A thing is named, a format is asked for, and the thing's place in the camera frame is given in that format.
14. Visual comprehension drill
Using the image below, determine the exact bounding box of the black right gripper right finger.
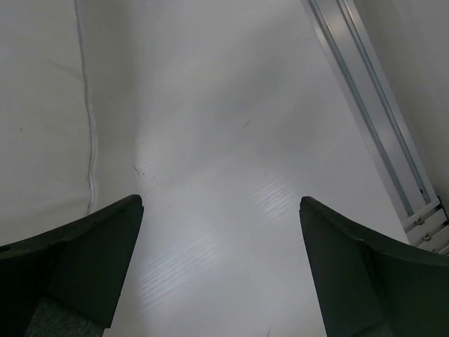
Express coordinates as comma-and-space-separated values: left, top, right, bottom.
300, 197, 448, 336

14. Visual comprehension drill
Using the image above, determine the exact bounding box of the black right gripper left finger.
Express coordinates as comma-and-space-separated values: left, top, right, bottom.
1, 194, 144, 336

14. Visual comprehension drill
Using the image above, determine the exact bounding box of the white pillow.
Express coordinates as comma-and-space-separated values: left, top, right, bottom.
1, 1, 92, 245

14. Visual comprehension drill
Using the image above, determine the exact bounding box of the aluminium frame rail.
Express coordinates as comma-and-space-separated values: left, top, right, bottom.
304, 1, 448, 255

